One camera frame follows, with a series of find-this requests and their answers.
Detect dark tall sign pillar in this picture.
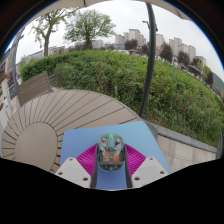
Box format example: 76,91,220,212
5,28,26,100

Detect round leafy tree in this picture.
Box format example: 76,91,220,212
63,9,117,50

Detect green hedge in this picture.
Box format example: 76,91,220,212
19,49,224,148

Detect thin sparse tree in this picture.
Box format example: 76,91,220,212
29,9,73,58

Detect beige umbrella canopy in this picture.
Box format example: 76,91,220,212
43,0,193,21

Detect black curved umbrella pole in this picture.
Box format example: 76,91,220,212
138,2,158,118

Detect transparent green computer mouse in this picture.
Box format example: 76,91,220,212
96,133,127,173

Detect blue mouse pad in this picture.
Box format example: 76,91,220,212
59,120,172,191

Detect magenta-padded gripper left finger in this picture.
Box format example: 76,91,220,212
54,143,101,189

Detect slatted wooden chair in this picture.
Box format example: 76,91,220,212
16,70,54,107

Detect distant apartment buildings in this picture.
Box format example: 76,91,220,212
114,28,208,68

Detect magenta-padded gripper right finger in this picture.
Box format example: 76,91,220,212
123,143,170,189

